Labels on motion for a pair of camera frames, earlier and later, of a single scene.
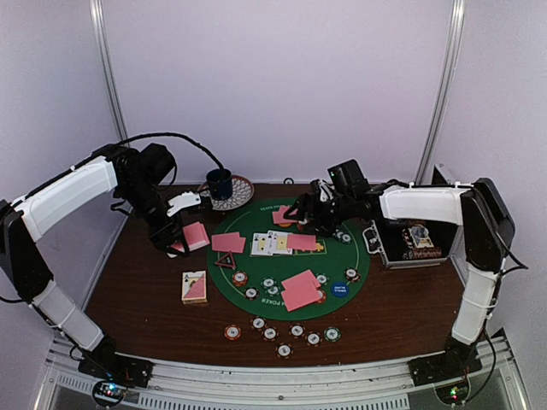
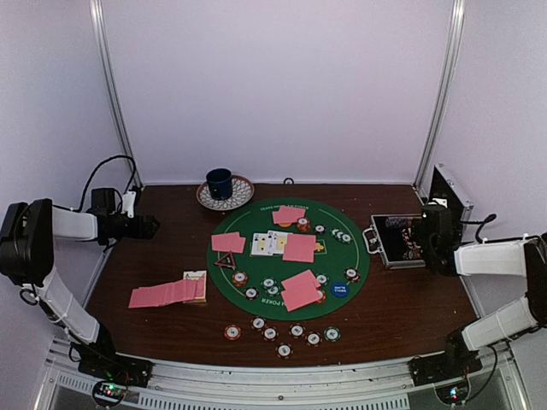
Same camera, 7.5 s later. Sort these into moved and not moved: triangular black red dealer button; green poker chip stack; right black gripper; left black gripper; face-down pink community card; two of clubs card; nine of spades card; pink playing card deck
Moved: pink playing card deck; right black gripper; left black gripper; face-down pink community card
Not moved: nine of spades card; green poker chip stack; two of clubs card; triangular black red dealer button
